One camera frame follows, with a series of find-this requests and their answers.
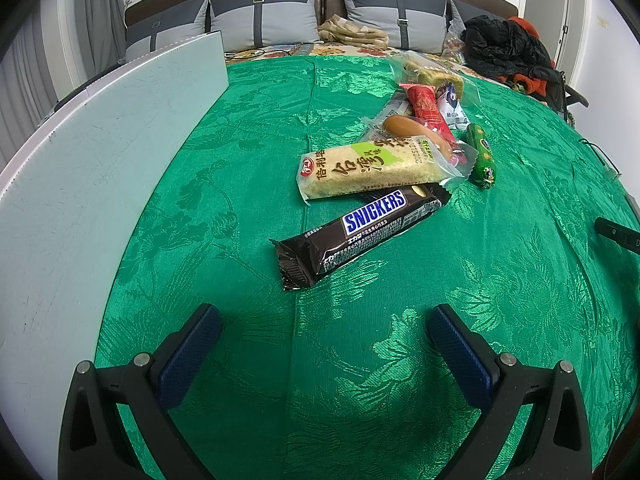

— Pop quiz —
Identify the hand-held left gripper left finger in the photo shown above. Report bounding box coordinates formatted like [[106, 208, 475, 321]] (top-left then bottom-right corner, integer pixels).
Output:
[[59, 303, 222, 480]]

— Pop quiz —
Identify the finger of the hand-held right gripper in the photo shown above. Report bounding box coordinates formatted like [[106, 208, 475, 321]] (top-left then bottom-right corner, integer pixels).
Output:
[[595, 216, 640, 256]]

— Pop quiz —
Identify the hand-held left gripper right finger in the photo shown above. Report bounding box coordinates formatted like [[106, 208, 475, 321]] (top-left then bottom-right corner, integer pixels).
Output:
[[425, 303, 594, 480]]

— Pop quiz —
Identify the dark brown chocolate bar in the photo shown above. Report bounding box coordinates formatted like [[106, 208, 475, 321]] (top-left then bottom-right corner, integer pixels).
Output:
[[269, 183, 453, 292]]

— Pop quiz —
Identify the red snack packet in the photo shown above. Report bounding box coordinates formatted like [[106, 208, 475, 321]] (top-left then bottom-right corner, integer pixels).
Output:
[[402, 84, 458, 148]]

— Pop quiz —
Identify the green sausage stick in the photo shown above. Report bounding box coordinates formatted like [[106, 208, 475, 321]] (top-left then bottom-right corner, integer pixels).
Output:
[[466, 123, 497, 190]]

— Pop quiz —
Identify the green patterned cloth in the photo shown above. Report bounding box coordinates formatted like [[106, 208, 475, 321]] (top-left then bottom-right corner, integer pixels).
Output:
[[95, 55, 640, 480]]

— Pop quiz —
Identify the white board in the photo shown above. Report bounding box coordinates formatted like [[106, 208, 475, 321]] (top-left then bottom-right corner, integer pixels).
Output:
[[0, 30, 229, 480]]

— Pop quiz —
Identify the blue white snack packet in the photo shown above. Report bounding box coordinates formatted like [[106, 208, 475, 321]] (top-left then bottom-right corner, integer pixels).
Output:
[[436, 85, 471, 133]]

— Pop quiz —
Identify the rice cracker packet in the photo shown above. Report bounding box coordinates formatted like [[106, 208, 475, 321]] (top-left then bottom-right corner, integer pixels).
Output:
[[298, 136, 466, 206]]

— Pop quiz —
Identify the black jacket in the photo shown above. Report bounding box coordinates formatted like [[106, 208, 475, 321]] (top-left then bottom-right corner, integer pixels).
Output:
[[460, 15, 563, 85]]

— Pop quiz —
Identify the orange garment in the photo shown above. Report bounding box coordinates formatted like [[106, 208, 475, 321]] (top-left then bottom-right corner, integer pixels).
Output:
[[505, 16, 560, 97]]

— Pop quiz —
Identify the sausage bun clear packet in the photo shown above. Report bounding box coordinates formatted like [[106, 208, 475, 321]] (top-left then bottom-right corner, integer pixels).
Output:
[[357, 112, 478, 181]]

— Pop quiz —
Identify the yellow cake clear bag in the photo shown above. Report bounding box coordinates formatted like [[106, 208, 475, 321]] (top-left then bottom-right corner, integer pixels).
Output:
[[390, 52, 481, 111]]

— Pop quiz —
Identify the grey pillow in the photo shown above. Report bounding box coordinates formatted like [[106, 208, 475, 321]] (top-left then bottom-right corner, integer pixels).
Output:
[[446, 0, 473, 55], [125, 0, 212, 63], [207, 0, 321, 53], [340, 0, 449, 53]]

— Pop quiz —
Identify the beige folded cloth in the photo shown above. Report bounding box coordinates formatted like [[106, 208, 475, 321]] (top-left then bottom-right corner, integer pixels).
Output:
[[318, 16, 390, 51]]

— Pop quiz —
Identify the floral bedsheet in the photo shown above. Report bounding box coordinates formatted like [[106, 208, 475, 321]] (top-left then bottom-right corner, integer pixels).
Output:
[[225, 41, 468, 65]]

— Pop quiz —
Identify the grey curtain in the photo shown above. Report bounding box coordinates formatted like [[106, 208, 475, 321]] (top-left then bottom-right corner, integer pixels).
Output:
[[0, 0, 127, 128]]

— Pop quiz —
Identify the thin black cable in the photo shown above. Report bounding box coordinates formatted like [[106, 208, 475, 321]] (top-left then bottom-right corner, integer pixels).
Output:
[[575, 137, 623, 178]]

